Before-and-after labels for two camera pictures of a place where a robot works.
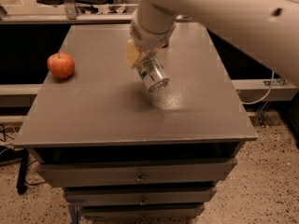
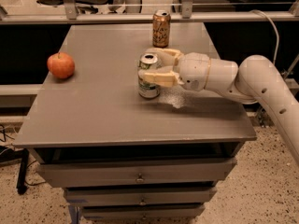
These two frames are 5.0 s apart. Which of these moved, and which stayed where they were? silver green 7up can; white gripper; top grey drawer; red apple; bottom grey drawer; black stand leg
Moved: white gripper; silver green 7up can
Stayed: black stand leg; bottom grey drawer; top grey drawer; red apple
